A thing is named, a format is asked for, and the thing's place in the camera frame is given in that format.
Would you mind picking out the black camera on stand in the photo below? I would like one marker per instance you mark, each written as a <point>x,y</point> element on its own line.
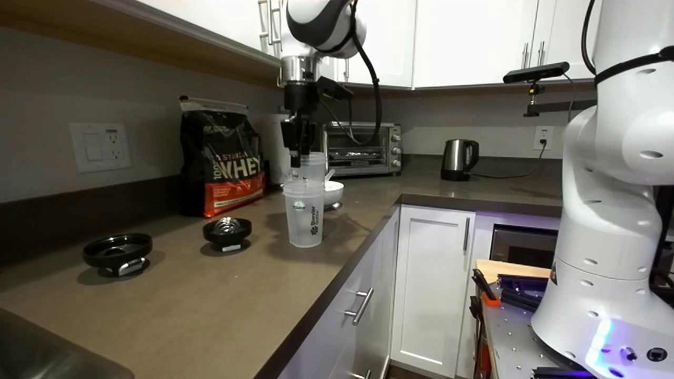
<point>531,78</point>

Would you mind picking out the silver drawer handle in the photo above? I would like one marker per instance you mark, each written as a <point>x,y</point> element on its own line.
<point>360,308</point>

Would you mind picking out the white wall outlet plate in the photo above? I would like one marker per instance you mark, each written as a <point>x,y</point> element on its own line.
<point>99,146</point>

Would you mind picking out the wooden board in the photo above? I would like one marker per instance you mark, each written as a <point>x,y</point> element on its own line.
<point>491,270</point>

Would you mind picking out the steel sink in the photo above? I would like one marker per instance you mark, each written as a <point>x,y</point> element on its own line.
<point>34,351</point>

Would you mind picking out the stainless electric kettle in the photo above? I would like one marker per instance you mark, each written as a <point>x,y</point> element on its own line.
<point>460,158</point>

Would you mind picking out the black shaker lid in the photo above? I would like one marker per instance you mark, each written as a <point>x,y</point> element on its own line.
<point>119,256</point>
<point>228,234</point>

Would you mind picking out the white bowl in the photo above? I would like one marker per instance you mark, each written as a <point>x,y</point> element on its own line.
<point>332,191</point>

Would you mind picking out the silver toaster oven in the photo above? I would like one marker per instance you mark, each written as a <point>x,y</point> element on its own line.
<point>363,147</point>

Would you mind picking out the white paper towel roll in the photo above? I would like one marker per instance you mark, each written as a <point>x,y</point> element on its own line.
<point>279,151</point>

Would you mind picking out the white upper cabinets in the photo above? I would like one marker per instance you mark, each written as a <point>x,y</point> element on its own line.
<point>422,43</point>

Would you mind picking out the white wall outlet right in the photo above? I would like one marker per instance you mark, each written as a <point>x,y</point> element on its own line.
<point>542,137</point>

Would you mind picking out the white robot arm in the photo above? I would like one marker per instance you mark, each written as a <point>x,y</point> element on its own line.
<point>599,308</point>

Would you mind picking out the white lower cabinet door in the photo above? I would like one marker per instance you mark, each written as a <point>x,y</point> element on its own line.
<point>433,251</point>

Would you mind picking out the black shaker lid far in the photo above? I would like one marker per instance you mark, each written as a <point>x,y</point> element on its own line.
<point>228,234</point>

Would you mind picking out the tall translucent shaker cup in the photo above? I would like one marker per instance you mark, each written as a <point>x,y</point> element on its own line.
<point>303,211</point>

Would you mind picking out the black shaker lid near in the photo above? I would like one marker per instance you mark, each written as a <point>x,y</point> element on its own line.
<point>119,256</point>

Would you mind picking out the orange black tool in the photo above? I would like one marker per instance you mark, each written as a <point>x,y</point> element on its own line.
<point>487,295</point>

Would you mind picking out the black red whey protein bag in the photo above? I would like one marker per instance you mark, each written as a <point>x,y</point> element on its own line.
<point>221,157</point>

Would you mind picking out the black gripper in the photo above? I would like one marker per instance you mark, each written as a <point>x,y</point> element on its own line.
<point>302,100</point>

